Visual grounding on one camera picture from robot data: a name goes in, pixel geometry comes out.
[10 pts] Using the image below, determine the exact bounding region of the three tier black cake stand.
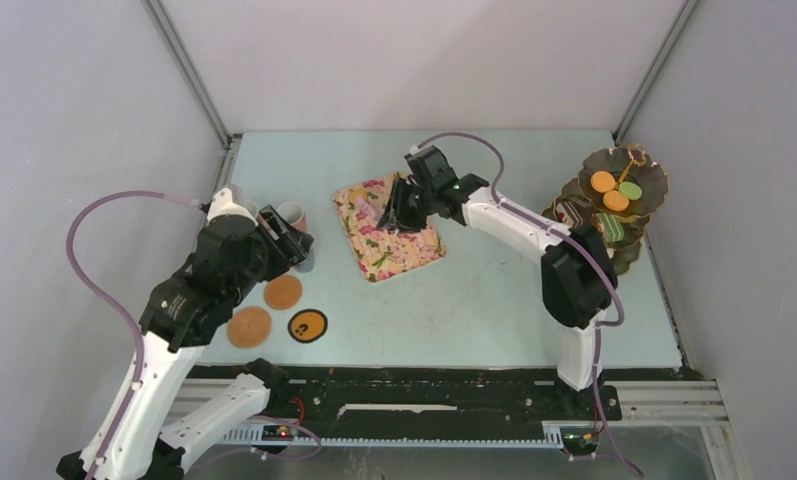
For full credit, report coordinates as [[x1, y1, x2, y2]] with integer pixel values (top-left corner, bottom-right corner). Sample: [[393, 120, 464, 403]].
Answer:
[[542, 143, 669, 275]]

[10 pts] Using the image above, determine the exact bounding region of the lower wooden round coaster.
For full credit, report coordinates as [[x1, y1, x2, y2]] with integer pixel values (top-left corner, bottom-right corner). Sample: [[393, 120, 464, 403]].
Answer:
[[227, 307, 272, 349]]

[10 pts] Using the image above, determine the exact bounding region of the green striped cake slice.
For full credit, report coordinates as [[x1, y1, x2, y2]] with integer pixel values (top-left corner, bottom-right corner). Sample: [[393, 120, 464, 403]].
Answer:
[[596, 213, 625, 244]]

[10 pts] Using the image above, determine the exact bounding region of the orange question mark coaster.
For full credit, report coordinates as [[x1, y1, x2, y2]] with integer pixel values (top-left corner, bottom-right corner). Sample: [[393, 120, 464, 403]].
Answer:
[[287, 309, 329, 344]]

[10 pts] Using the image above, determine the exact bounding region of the chocolate cake piece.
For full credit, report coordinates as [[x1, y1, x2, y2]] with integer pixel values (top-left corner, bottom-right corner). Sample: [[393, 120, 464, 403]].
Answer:
[[553, 197, 592, 227]]

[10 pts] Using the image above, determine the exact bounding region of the floral rectangular tray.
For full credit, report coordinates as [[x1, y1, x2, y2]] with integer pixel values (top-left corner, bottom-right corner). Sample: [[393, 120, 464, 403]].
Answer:
[[332, 172, 446, 283]]

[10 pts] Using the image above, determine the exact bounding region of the orange round biscuit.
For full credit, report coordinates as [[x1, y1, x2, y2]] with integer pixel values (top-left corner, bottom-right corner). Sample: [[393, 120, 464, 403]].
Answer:
[[602, 190, 630, 212], [590, 171, 617, 194]]

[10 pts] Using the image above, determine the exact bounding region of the small pink cup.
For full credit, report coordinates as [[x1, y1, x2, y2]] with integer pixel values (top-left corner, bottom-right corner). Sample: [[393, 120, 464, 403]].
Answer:
[[276, 201, 308, 233]]

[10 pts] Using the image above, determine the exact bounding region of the upper wooden round coaster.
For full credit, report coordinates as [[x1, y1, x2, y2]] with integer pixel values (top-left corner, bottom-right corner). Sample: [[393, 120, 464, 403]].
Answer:
[[263, 275, 303, 310]]

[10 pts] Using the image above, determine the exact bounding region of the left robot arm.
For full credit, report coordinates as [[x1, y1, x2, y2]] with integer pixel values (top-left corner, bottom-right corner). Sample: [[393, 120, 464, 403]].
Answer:
[[56, 206, 314, 479]]

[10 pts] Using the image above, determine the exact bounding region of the green round biscuit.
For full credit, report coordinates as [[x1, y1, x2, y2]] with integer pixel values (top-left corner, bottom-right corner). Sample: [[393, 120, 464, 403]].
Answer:
[[617, 181, 643, 201]]

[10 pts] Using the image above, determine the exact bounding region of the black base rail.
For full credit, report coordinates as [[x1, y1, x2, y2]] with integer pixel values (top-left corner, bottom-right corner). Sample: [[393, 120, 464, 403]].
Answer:
[[185, 362, 621, 444]]

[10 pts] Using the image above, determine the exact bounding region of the wooden round coaster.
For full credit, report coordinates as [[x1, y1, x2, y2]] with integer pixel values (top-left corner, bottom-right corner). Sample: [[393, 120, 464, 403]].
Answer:
[[227, 307, 272, 349], [263, 275, 303, 310]]

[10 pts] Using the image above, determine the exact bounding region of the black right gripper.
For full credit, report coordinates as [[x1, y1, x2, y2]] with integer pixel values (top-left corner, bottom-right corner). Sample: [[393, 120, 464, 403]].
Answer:
[[376, 178, 436, 235]]

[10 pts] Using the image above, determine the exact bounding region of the blue grey mug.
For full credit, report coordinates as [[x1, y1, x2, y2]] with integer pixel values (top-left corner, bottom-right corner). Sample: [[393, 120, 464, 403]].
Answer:
[[293, 250, 315, 273]]

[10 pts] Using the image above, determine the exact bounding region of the small yellow cookie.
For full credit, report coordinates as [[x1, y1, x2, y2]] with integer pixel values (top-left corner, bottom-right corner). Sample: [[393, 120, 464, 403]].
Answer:
[[348, 189, 367, 208]]

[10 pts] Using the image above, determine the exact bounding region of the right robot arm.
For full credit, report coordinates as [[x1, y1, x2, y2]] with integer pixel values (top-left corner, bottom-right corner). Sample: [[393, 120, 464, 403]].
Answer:
[[377, 146, 625, 423]]

